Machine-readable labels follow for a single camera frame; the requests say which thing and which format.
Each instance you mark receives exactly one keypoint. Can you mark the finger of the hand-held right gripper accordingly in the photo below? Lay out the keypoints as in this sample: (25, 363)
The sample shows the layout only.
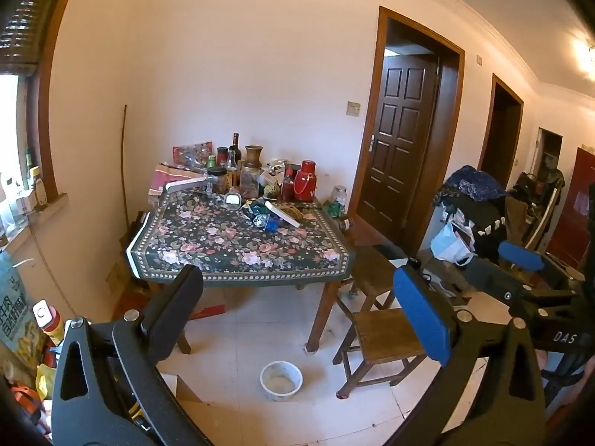
(492, 278)
(520, 255)

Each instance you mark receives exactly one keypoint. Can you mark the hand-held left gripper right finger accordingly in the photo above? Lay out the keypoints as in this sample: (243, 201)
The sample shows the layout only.
(420, 311)

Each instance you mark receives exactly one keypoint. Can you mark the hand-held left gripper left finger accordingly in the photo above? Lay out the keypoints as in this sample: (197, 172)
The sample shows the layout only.
(179, 297)

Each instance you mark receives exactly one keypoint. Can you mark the blue wrapper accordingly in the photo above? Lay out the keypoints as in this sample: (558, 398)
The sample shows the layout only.
(272, 226)

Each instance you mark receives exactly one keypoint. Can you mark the yellow brown paper scraps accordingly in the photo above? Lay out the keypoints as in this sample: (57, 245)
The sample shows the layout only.
(297, 213)

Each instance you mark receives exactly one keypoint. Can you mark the red strip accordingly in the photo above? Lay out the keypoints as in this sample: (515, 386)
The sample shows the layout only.
(209, 312)

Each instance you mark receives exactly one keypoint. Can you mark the low wooden stool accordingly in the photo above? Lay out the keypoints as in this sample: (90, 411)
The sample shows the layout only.
(386, 334)

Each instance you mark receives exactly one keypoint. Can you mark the blue face mask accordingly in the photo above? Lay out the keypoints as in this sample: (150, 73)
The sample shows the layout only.
(448, 244)

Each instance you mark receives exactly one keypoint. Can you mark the olive green bag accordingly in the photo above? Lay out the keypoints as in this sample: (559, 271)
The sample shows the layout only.
(530, 195)

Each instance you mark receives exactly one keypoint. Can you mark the dark floral tablecloth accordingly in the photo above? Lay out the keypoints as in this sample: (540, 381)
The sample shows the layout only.
(223, 241)

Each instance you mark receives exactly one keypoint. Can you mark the red door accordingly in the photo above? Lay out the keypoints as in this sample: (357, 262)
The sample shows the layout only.
(574, 204)

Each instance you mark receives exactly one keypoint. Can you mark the blue patterned cloth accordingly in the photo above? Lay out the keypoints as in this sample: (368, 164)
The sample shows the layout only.
(474, 183)

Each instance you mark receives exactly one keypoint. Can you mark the cardboard sheet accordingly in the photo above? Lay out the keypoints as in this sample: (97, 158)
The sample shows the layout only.
(188, 390)

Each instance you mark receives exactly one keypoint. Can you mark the small clear glass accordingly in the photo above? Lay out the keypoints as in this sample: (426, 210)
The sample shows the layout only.
(232, 201)

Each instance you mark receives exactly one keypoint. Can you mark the grey long box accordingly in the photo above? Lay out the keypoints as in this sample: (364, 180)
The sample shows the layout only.
(186, 185)

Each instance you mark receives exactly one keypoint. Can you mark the small far doorway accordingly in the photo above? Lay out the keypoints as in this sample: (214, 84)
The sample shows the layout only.
(548, 144)

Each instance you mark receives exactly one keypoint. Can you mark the brown tape roll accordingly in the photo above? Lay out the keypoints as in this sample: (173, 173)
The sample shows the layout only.
(346, 224)

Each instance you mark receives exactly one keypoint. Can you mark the red patterned box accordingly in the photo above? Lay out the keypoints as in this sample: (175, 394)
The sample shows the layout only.
(162, 179)

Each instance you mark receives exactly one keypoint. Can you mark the black lid jar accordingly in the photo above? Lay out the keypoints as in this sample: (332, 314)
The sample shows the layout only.
(217, 181)

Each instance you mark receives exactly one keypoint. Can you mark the dark wooden doorway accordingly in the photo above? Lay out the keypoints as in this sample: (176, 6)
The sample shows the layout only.
(499, 130)

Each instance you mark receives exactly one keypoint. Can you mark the white red bottle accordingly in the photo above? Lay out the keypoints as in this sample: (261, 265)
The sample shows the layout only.
(49, 323)

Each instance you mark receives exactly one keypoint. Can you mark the glass jar with dark contents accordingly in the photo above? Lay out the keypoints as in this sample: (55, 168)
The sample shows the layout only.
(250, 183)

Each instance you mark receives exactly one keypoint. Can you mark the green cloth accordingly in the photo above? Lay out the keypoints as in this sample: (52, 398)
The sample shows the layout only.
(332, 208)

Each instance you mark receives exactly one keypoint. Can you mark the small green cactus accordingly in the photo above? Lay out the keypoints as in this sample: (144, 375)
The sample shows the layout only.
(271, 192)

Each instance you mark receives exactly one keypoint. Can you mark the clear glass bottle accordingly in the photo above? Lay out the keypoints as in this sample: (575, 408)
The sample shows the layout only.
(231, 167)

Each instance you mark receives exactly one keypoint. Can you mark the white lid glass jar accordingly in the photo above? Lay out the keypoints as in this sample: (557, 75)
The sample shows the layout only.
(339, 195)

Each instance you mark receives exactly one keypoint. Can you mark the red printed bag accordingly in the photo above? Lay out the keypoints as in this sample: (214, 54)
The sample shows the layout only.
(190, 153)

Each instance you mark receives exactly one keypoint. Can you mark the thin wooden stick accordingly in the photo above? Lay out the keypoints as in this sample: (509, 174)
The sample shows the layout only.
(124, 162)

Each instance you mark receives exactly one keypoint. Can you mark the red sauce bottle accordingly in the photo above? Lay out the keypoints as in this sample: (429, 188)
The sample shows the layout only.
(287, 188)

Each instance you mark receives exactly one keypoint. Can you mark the yellow plastic bag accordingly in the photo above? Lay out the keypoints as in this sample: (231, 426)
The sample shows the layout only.
(44, 381)

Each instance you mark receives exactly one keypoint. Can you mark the dark wine bottle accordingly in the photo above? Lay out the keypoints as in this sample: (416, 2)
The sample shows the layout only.
(236, 148)

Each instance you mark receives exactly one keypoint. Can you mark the brown ceramic vase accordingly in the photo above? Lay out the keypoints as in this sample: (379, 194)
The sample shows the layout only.
(254, 155)

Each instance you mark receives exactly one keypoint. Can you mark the clear plastic bag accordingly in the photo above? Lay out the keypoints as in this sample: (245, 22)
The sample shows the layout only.
(276, 169)

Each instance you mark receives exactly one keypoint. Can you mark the brown panelled door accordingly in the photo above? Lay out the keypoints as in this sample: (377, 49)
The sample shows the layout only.
(395, 148)

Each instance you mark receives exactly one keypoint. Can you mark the printed shopping bag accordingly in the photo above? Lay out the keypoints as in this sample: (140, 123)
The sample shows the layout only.
(16, 306)

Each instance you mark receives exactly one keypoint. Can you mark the red thermos jug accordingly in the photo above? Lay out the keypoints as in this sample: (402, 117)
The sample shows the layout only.
(304, 183)

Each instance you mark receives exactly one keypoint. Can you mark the clear plastic bottle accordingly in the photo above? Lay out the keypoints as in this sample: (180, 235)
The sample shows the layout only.
(39, 190)

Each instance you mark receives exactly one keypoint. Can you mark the orange object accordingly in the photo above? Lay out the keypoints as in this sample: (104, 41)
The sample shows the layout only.
(25, 404)

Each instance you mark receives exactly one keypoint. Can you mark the green glass bottle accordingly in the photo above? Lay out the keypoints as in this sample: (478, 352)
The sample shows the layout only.
(29, 162)

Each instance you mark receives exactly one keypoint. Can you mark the ceiling light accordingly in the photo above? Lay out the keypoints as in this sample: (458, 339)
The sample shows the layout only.
(585, 55)

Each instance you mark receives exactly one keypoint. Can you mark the window blinds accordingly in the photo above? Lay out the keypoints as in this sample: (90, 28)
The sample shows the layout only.
(23, 32)

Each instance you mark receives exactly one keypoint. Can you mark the wooden door frame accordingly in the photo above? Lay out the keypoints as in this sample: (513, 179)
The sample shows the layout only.
(453, 148)

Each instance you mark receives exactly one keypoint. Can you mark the wall light switch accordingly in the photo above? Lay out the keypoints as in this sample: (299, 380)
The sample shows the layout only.
(353, 108)

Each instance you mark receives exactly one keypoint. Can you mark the wooden window frame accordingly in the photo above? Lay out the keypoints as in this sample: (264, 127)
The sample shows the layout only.
(46, 125)

